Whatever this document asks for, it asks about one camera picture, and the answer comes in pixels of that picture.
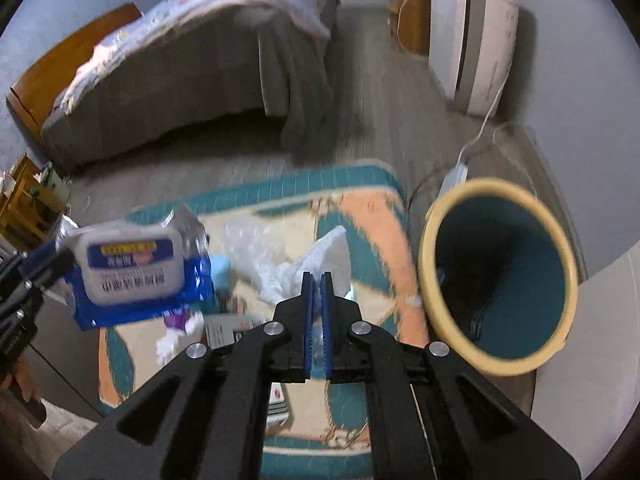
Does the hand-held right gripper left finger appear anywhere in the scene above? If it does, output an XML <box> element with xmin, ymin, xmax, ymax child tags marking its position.
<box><xmin>52</xmin><ymin>271</ymin><xmax>321</xmax><ymax>480</ymax></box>

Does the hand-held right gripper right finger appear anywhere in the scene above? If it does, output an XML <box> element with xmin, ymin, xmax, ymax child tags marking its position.
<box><xmin>320</xmin><ymin>271</ymin><xmax>581</xmax><ymax>480</ymax></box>

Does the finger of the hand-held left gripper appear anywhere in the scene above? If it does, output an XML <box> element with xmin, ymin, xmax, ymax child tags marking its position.
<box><xmin>0</xmin><ymin>242</ymin><xmax>76</xmax><ymax>318</ymax></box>

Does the white tissue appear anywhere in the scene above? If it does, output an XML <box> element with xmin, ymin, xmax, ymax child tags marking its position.
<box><xmin>255</xmin><ymin>225</ymin><xmax>353</xmax><ymax>306</ymax></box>

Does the small grey cardboard box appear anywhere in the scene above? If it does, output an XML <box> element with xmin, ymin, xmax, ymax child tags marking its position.
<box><xmin>202</xmin><ymin>312</ymin><xmax>271</xmax><ymax>348</ymax></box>

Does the blue wet wipes packet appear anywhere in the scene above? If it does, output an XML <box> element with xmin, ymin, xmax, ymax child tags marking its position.
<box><xmin>65</xmin><ymin>207</ymin><xmax>218</xmax><ymax>331</ymax></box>

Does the clear plastic wrap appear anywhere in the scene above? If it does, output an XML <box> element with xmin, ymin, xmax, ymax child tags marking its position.
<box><xmin>222</xmin><ymin>220</ymin><xmax>291</xmax><ymax>281</ymax></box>

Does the blue glove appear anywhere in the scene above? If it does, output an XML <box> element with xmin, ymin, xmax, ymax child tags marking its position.
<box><xmin>210</xmin><ymin>255</ymin><xmax>232</xmax><ymax>296</ymax></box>

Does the teal bin with yellow rim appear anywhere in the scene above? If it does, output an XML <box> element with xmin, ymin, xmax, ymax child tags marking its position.
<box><xmin>417</xmin><ymin>177</ymin><xmax>580</xmax><ymax>377</ymax></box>

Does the wooden rack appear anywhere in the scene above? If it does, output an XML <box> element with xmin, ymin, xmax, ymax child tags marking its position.
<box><xmin>0</xmin><ymin>155</ymin><xmax>68</xmax><ymax>256</ymax></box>

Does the small white box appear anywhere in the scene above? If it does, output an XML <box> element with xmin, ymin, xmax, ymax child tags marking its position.
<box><xmin>267</xmin><ymin>382</ymin><xmax>291</xmax><ymax>431</ymax></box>

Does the teal and orange floor mat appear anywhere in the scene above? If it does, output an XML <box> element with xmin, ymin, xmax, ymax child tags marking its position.
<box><xmin>97</xmin><ymin>160</ymin><xmax>436</xmax><ymax>480</ymax></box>

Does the purple and white wrapper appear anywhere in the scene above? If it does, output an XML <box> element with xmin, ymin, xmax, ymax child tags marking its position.
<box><xmin>155</xmin><ymin>310</ymin><xmax>203</xmax><ymax>366</ymax></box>

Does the wooden headboard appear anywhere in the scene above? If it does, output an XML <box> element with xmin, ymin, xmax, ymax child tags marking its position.
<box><xmin>6</xmin><ymin>2</ymin><xmax>143</xmax><ymax>146</ymax></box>

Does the white power strip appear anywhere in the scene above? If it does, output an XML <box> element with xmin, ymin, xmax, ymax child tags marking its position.
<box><xmin>439</xmin><ymin>162</ymin><xmax>468</xmax><ymax>196</ymax></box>

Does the grey sofa with blanket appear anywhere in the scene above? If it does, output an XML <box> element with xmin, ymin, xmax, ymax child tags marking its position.
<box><xmin>40</xmin><ymin>0</ymin><xmax>341</xmax><ymax>171</ymax></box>

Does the white panel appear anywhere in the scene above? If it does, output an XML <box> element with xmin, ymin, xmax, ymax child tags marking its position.
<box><xmin>530</xmin><ymin>250</ymin><xmax>640</xmax><ymax>461</ymax></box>

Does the light blue pillow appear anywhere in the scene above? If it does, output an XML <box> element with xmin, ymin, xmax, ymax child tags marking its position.
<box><xmin>50</xmin><ymin>0</ymin><xmax>331</xmax><ymax>116</ymax></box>

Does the wooden cabinet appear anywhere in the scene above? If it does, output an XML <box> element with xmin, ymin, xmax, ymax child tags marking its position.
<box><xmin>387</xmin><ymin>0</ymin><xmax>432</xmax><ymax>56</ymax></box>

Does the white air purifier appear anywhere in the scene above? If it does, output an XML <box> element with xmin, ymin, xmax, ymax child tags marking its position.
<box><xmin>429</xmin><ymin>0</ymin><xmax>521</xmax><ymax>116</ymax></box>

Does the black cable on floor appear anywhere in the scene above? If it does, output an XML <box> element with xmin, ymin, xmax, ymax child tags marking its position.
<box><xmin>407</xmin><ymin>170</ymin><xmax>446</xmax><ymax>207</ymax></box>

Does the thick white power cable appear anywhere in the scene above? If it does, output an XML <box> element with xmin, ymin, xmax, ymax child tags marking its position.
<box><xmin>457</xmin><ymin>57</ymin><xmax>517</xmax><ymax>163</ymax></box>

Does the white cable on cabinet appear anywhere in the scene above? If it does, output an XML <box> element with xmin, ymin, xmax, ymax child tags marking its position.
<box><xmin>396</xmin><ymin>0</ymin><xmax>418</xmax><ymax>55</ymax></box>

